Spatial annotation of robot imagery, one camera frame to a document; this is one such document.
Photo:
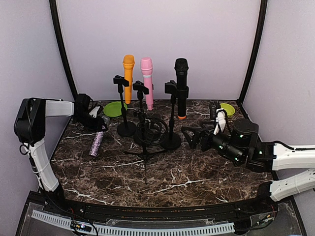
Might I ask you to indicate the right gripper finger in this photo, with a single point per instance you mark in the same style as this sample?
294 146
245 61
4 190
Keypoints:
192 135
207 124

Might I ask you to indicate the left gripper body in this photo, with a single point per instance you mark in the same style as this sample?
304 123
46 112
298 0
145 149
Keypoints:
90 125

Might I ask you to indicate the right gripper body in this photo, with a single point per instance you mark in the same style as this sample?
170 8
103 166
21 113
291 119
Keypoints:
207 135

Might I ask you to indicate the purple glitter microphone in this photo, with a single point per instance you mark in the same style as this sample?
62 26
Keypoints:
98 139

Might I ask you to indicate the black round-base stand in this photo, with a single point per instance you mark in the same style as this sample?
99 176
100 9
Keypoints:
172 140
126 128
141 98

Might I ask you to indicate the black tripod shock-mount stand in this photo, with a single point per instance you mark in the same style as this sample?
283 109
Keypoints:
159 129

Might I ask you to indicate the black microphone orange base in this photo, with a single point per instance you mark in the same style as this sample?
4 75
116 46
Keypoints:
181 69

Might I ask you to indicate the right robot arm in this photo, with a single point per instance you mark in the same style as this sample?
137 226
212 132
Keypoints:
241 146

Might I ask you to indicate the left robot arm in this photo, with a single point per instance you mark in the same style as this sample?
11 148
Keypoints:
30 128

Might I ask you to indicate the pink microphone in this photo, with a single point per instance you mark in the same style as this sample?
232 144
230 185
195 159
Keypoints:
146 66

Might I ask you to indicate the lime green plate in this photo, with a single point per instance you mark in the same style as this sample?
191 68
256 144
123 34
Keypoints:
113 109

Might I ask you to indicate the lime green bowl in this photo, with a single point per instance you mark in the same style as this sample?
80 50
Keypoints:
230 110

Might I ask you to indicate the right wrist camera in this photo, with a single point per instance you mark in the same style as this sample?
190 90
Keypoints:
218 115

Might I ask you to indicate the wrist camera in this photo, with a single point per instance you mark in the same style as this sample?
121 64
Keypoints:
218 115
96 111

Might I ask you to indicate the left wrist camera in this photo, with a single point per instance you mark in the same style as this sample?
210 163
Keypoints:
96 111

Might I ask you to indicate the black front rail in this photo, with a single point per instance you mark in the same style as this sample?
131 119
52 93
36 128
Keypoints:
233 212

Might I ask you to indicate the white slotted cable duct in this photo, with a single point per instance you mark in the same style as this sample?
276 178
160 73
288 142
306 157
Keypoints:
133 228

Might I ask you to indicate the black right frame post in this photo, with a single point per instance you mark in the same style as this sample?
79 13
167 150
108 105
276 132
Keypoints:
255 49

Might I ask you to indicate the black frame post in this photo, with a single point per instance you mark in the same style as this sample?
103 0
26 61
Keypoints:
255 49
61 47

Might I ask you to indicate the black left frame post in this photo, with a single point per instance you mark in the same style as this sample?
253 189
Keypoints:
61 47

